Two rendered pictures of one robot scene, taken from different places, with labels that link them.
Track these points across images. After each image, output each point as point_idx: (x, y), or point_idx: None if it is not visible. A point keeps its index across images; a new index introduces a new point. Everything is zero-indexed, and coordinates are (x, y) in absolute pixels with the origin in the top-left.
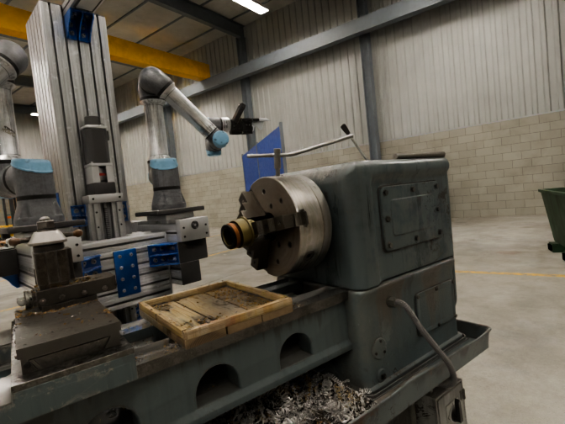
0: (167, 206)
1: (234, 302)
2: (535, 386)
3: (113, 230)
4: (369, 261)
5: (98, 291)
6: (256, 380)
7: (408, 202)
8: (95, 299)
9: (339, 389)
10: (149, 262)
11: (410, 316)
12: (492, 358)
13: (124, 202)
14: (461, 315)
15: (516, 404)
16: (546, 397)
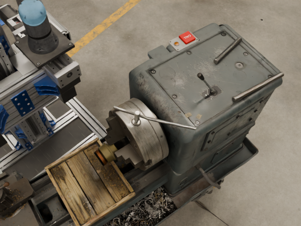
0: (43, 52)
1: (102, 178)
2: (288, 123)
3: (2, 67)
4: (187, 165)
5: (27, 200)
6: (113, 213)
7: (230, 124)
8: (27, 204)
9: (156, 194)
10: (36, 92)
11: (204, 177)
12: (277, 91)
13: (2, 37)
14: (281, 33)
15: (268, 135)
16: (288, 133)
